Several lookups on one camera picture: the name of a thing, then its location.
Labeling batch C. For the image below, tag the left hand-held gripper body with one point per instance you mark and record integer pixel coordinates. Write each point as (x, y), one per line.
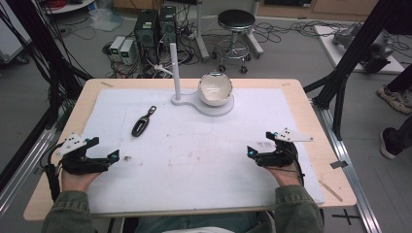
(85, 164)

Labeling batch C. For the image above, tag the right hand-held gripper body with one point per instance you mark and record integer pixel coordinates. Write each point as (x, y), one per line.
(279, 158)

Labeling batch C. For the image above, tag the person's right hand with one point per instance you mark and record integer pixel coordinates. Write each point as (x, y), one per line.
(285, 176)

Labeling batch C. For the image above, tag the person's left hand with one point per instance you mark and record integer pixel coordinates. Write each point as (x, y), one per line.
(77, 182)

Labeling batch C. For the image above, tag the white foam mat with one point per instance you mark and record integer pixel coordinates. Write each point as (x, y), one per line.
(200, 161)

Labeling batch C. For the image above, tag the white stand with pole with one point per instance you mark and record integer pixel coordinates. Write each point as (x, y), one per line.
(213, 109)

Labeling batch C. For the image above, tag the grey tape piece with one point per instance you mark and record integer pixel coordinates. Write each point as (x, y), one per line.
(339, 164)

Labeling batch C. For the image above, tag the wooden stick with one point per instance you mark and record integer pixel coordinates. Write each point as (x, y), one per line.
(330, 191)

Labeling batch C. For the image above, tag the white bowl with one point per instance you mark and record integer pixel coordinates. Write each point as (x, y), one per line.
(215, 90)

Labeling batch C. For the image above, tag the black tape cross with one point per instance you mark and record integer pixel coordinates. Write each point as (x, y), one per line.
(346, 216)

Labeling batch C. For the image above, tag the white power supply unit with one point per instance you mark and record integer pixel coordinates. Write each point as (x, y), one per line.
(116, 48)
(127, 51)

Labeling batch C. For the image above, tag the white floor board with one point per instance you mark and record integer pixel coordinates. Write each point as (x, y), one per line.
(330, 45)

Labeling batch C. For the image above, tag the black round stool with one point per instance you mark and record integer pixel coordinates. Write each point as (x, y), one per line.
(235, 22)

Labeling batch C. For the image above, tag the black computer tower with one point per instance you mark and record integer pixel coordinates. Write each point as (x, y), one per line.
(146, 35)
(168, 24)

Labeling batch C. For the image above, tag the white table leg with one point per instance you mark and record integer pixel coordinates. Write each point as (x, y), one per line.
(200, 35)

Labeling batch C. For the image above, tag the clear plastic bag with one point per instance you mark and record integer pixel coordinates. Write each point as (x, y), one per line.
(105, 18)

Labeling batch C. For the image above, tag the grey machine on white board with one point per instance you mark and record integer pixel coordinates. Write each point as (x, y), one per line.
(379, 48)

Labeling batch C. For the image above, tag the aluminium rail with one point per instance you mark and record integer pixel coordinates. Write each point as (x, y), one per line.
(29, 161)
(353, 181)

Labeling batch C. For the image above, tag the black metal frame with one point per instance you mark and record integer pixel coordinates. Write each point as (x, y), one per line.
(48, 48)
(353, 55)

